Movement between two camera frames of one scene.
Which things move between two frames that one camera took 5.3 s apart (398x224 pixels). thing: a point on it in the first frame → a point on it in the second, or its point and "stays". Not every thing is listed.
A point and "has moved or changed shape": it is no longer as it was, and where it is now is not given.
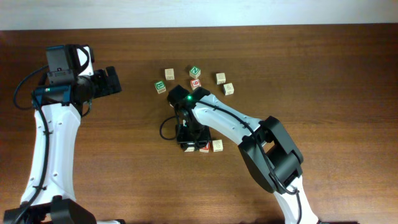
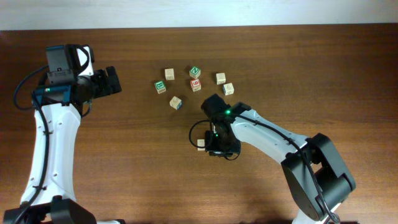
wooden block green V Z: (190, 149) has moved or changed shape
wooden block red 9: (195, 83) stays
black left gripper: (103, 89) stays
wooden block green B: (160, 86) stays
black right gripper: (193, 138) → (222, 149)
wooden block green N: (194, 72) stays
